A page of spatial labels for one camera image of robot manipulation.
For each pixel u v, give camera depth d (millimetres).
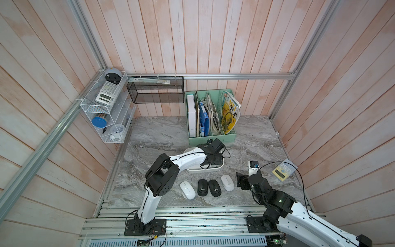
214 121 957
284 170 896
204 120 928
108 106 745
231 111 997
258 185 569
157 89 1052
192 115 895
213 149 724
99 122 762
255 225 729
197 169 848
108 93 775
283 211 529
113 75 809
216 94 1040
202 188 849
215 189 837
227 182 856
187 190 823
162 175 510
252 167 677
